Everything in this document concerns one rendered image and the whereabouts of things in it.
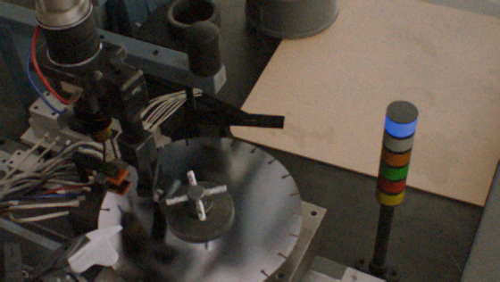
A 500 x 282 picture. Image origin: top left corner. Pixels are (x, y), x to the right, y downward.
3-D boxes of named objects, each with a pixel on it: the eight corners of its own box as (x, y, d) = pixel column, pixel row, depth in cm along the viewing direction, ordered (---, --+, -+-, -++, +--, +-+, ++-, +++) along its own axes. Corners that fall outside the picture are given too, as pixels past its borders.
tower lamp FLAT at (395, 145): (417, 136, 102) (420, 121, 100) (407, 156, 100) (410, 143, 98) (387, 127, 104) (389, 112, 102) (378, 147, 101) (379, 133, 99)
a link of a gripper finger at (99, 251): (143, 245, 96) (93, 292, 92) (114, 223, 99) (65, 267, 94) (138, 233, 93) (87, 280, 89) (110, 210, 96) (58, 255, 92)
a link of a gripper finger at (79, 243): (97, 253, 96) (49, 296, 92) (89, 246, 97) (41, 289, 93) (89, 235, 92) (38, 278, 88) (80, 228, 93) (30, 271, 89)
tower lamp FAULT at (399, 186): (409, 177, 110) (412, 164, 107) (400, 197, 107) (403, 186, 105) (382, 168, 111) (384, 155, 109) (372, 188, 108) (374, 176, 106)
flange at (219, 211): (161, 240, 110) (159, 230, 109) (170, 185, 118) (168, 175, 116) (231, 241, 110) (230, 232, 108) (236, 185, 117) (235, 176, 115)
